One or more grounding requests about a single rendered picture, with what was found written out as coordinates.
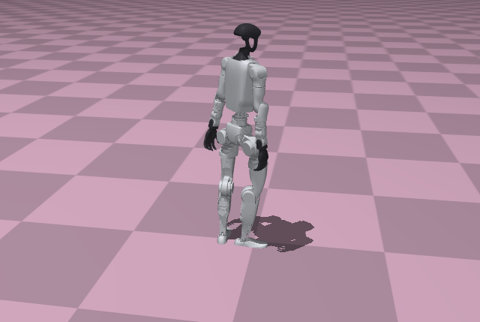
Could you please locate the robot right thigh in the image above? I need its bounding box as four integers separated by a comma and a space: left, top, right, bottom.
241, 133, 268, 200

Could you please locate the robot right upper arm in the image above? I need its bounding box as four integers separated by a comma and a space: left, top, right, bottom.
249, 64, 269, 113

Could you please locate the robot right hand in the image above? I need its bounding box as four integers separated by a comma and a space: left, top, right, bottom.
253, 140, 269, 171

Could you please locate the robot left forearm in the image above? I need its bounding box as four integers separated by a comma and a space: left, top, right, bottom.
209, 93, 226, 127

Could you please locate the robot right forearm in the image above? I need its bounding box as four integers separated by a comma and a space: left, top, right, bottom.
254, 103, 269, 146

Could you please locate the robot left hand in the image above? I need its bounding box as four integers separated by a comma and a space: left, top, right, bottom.
204, 119, 218, 151

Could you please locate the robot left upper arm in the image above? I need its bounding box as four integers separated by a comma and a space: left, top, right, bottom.
217, 57, 229, 100

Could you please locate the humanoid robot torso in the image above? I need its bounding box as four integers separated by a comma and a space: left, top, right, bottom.
224, 53, 260, 146

